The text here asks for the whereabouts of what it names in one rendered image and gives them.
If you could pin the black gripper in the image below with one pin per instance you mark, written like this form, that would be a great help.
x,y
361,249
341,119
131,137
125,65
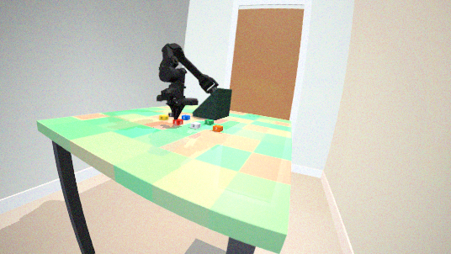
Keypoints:
x,y
175,107

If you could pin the red block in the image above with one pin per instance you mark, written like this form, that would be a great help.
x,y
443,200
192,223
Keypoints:
x,y
178,121

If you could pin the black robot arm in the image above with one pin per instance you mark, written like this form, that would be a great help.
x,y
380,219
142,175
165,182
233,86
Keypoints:
x,y
172,54

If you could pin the small orange block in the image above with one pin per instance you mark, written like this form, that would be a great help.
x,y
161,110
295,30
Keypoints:
x,y
217,128

